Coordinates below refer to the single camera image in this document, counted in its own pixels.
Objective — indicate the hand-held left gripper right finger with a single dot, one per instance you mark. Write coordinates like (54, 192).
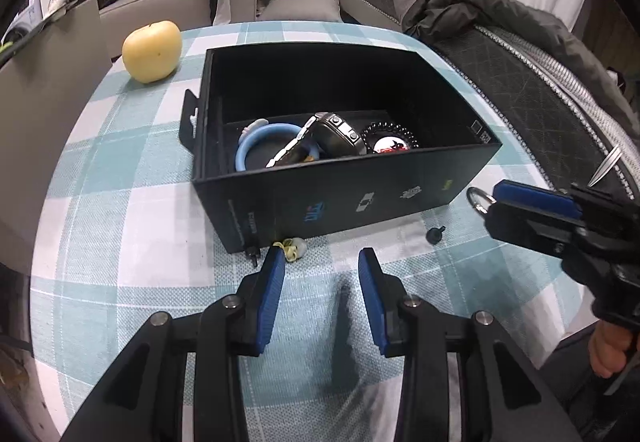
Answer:
(372, 302)

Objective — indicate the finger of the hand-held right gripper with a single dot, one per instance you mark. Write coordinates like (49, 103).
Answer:
(535, 202)
(525, 227)

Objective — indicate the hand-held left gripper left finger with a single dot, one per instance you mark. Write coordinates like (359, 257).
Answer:
(267, 302)

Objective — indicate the small white pink charm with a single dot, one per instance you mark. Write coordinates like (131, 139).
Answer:
(295, 249)

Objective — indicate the black cardboard box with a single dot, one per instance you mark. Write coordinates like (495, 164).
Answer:
(350, 202)

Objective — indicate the round white red badge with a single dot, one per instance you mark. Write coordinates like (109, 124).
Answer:
(395, 142)

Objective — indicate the silver digital wristwatch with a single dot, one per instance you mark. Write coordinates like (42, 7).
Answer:
(335, 134)

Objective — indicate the person's right hand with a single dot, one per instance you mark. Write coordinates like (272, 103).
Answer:
(607, 349)

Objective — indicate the small black knob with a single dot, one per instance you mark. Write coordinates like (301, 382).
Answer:
(436, 233)

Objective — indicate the black quilted mattress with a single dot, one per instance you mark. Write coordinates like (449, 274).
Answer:
(525, 82)

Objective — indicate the small white oval piece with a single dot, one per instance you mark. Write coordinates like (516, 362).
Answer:
(257, 124)

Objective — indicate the dark grey jacket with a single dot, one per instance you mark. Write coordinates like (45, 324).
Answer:
(500, 17)

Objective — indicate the yellow apple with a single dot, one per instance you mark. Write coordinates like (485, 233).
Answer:
(150, 49)

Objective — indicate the grey side cabinet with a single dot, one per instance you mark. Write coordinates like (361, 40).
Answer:
(50, 122)

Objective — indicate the grey cushion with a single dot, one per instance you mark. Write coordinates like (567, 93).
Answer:
(305, 8)

